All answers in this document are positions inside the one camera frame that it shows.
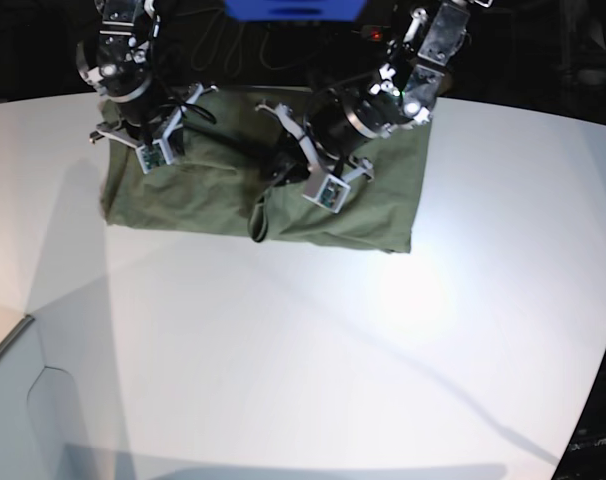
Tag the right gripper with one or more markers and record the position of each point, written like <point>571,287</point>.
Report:
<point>123,69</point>

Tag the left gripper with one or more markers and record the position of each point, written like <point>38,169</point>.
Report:
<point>319,150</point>

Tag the green t-shirt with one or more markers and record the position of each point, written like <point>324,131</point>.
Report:
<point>215,186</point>

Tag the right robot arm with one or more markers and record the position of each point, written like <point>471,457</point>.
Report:
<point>128,16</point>

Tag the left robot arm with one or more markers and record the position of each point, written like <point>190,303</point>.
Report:
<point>367,84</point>

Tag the black power strip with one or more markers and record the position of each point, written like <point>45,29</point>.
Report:
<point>377,33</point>

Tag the blue box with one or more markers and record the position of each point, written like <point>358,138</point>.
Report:
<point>294,10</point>

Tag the black device at table edge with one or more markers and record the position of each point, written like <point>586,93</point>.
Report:
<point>585,455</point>

